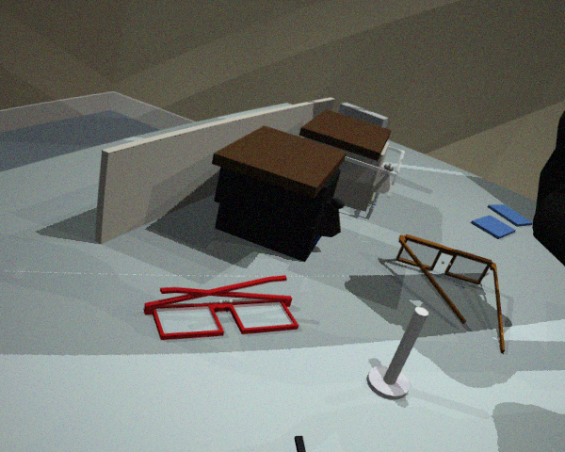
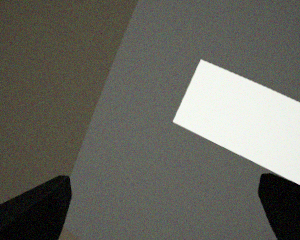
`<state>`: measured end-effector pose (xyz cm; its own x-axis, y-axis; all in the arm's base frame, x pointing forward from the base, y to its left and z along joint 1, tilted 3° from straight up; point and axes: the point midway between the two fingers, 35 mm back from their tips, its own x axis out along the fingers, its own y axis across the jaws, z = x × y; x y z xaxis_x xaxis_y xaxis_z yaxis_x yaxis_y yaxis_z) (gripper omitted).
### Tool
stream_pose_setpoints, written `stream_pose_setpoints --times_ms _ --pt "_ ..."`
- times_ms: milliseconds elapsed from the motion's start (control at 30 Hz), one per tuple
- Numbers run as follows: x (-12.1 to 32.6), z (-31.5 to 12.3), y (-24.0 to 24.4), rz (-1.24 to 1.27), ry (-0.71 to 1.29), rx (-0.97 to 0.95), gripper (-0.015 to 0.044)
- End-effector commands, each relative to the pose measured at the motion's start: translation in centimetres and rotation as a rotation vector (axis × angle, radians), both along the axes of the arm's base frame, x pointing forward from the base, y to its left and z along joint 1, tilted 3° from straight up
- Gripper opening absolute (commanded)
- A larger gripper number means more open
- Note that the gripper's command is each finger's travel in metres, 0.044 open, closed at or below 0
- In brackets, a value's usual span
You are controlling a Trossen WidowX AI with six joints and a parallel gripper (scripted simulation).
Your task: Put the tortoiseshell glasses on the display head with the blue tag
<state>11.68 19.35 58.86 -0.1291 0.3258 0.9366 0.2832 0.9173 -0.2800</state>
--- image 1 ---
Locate blue flat rectangular plate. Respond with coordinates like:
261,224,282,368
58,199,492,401
471,216,516,239
488,204,533,227

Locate red glasses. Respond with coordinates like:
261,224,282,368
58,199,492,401
144,276,299,340

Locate beige flat panel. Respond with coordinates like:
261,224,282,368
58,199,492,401
95,98,334,245

